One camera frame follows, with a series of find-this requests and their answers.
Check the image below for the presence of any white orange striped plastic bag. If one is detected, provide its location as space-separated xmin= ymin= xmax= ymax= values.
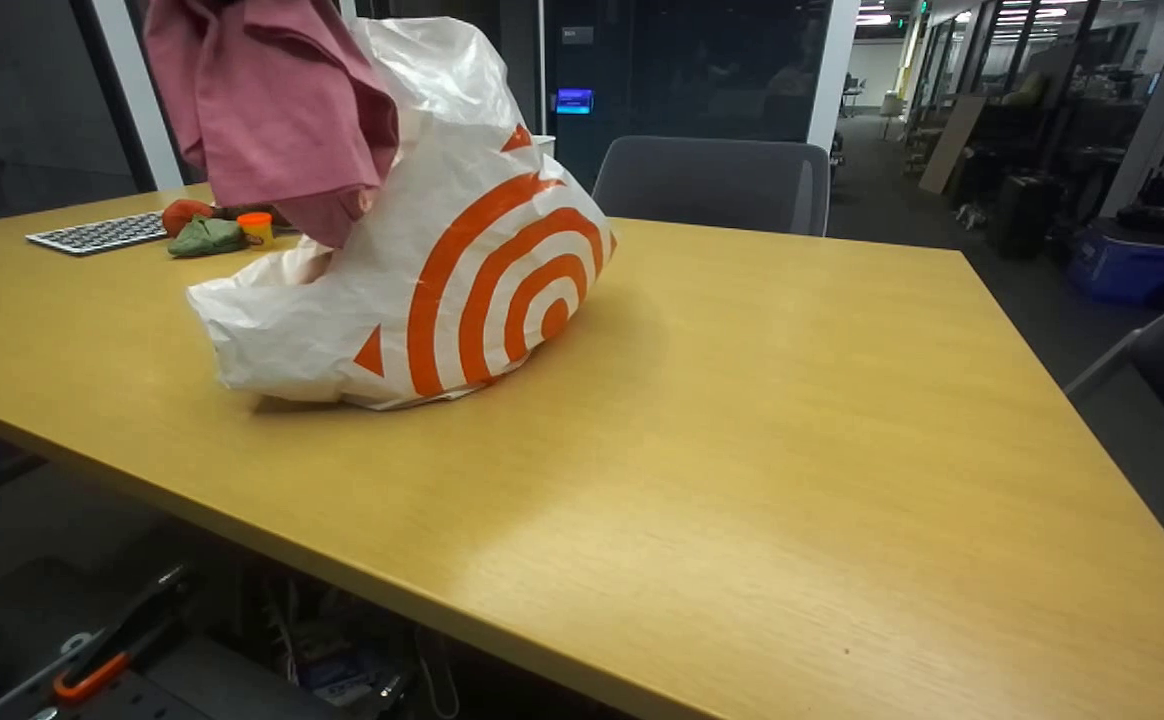
xmin=185 ymin=12 xmax=621 ymax=412

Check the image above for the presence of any pink shirt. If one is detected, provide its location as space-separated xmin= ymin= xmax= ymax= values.
xmin=139 ymin=0 xmax=404 ymax=253

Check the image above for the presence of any grey office chair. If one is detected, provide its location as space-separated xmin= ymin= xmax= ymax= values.
xmin=588 ymin=131 xmax=836 ymax=239

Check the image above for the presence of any blue glowing screen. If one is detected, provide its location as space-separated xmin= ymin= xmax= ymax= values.
xmin=546 ymin=86 xmax=601 ymax=122

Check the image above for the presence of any small orange play-dough cup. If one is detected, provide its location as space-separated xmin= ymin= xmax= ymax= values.
xmin=230 ymin=208 xmax=276 ymax=253

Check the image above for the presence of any green plush toy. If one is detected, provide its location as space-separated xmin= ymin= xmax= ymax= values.
xmin=165 ymin=218 xmax=253 ymax=266

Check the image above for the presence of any orange ball toy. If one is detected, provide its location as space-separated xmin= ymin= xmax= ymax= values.
xmin=156 ymin=196 xmax=219 ymax=239

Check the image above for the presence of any leaning wooden board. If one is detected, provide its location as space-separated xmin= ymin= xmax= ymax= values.
xmin=916 ymin=94 xmax=991 ymax=202

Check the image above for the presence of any white keyboard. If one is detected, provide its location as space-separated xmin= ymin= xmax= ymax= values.
xmin=24 ymin=208 xmax=173 ymax=259

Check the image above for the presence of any blue storage tub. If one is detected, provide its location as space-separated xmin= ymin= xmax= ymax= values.
xmin=1067 ymin=218 xmax=1164 ymax=313

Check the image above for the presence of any orange handled tool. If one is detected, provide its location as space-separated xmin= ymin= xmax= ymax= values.
xmin=46 ymin=648 xmax=130 ymax=707

